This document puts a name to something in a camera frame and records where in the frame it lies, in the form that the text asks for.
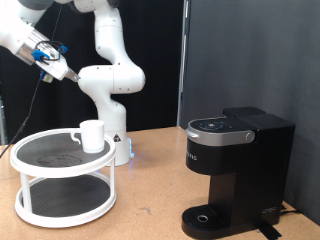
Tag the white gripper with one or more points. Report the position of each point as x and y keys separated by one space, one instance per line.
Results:
x=55 y=66

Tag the white mug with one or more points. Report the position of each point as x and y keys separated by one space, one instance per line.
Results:
x=92 y=136

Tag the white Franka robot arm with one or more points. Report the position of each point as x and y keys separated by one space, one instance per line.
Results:
x=110 y=80

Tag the black Keurig coffee machine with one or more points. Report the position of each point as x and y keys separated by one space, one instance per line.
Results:
x=246 y=180

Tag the white two-tier turntable stand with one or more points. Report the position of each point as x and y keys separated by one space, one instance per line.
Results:
x=63 y=200

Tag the black tape strip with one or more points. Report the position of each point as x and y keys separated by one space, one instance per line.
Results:
x=268 y=232

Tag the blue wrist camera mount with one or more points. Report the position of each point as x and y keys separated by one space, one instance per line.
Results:
x=39 y=56

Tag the metal post at edge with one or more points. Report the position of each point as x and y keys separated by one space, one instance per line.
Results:
x=2 y=123

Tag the grey metal frame pole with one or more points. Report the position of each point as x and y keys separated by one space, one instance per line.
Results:
x=182 y=66

